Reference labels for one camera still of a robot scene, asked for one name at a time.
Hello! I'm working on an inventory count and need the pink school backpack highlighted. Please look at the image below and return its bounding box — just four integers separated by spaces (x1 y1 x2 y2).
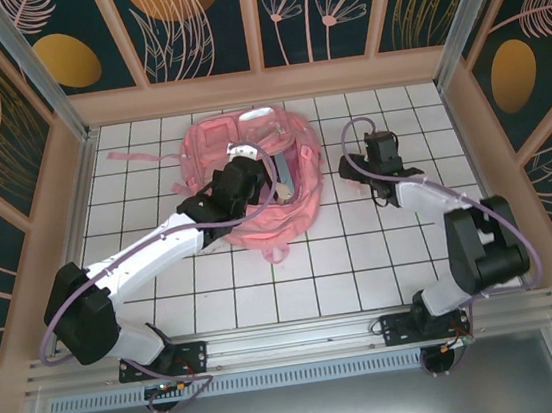
103 100 337 285

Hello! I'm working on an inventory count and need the small circuit board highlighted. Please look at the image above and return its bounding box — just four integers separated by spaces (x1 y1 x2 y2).
143 376 195 401

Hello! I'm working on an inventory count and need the lavender right arm cable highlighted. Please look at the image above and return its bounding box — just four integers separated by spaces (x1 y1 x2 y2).
338 96 552 387

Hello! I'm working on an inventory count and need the lavender arm cable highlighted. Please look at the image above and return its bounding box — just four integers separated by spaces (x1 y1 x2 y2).
16 138 309 413
338 96 552 387

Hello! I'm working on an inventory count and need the lavender left arm cable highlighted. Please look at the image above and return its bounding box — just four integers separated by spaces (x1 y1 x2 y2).
16 138 309 413

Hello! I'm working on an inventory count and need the black right camera cable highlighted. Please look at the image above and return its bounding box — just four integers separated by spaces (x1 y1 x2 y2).
369 184 393 211

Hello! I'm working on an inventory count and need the aluminium mounting rail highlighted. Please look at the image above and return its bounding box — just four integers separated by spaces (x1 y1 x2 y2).
19 287 552 399

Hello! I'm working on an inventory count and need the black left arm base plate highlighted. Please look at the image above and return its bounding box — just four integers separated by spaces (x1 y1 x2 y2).
115 339 212 384

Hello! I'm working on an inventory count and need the aluminium frame post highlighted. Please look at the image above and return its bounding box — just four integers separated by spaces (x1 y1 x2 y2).
0 0 98 154
424 0 542 93

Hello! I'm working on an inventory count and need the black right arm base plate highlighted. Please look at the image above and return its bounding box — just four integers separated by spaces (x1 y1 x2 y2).
378 302 475 351

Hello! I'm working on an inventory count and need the perforated metal cable tray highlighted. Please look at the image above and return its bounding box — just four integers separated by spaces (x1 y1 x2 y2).
45 351 428 413

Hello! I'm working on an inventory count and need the wire connector with red wires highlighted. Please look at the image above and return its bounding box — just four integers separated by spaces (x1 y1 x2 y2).
437 333 477 353

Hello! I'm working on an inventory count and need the aluminium side rail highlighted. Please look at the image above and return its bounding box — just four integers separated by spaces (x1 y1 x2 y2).
20 130 126 356

